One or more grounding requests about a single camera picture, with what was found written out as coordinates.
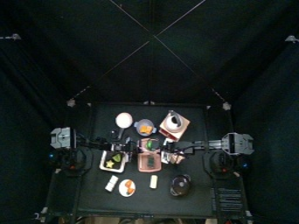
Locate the small tan white toy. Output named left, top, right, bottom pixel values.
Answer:
left=161, top=152, right=187, bottom=165

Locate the grey pot with orange food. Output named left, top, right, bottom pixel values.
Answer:
left=134, top=118, right=159, bottom=137

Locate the white tray with black inside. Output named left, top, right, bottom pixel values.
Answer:
left=98, top=150, right=130, bottom=174

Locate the white toy frying pan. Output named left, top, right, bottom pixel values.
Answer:
left=114, top=112, right=135, bottom=138

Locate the cream toy block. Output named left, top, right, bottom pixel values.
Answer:
left=149, top=174, right=159, bottom=190

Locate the black pot with lid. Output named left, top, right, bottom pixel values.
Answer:
left=169, top=173, right=193, bottom=198

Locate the white toy block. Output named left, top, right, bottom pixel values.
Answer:
left=104, top=174, right=120, bottom=193

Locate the orange toy food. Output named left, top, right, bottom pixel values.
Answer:
left=124, top=181, right=136, bottom=195

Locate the white plate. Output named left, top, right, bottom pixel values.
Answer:
left=118, top=178, right=138, bottom=198

